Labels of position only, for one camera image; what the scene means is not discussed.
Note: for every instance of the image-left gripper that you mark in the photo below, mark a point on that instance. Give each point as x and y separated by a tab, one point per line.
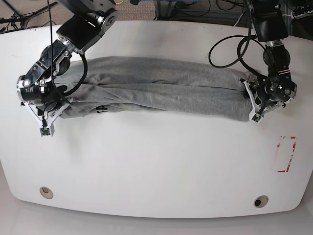
46	114

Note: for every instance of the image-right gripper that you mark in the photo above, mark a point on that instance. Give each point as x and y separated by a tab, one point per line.
261	103

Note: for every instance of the grey printed T-shirt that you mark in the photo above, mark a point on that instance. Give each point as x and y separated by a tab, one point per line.
137	83

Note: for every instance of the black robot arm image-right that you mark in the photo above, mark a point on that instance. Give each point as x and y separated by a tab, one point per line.
267	28

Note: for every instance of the black tripod legs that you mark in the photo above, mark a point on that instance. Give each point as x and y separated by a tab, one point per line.
19	21

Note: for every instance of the white power strip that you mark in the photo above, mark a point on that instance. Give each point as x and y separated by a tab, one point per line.
302	11

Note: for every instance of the red tape rectangle marking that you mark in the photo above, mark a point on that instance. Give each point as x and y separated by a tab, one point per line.
284	153

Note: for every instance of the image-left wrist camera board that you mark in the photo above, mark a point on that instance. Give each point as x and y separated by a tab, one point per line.
47	131

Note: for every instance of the left table cable grommet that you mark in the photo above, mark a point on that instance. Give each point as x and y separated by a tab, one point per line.
46	193

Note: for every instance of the table cable grommet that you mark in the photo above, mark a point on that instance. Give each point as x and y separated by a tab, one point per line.
261	201
46	193

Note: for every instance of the right table cable grommet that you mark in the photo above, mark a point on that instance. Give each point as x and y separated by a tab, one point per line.
261	201

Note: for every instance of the grey metal frame leg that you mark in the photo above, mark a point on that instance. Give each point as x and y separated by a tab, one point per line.
165	9

